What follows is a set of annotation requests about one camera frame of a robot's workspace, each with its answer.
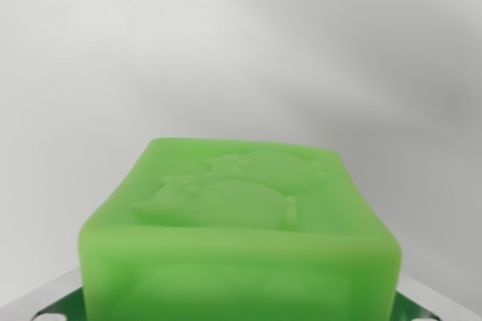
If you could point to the black-padded silver gripper left finger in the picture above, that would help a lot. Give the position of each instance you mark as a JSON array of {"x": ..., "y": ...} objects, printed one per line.
[{"x": 49, "y": 302}]

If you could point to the black-padded silver gripper right finger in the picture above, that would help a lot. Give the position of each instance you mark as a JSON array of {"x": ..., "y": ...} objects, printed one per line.
[{"x": 418, "y": 304}]

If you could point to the green embossed soft cube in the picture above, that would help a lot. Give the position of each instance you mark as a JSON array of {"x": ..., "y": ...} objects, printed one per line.
[{"x": 241, "y": 253}]

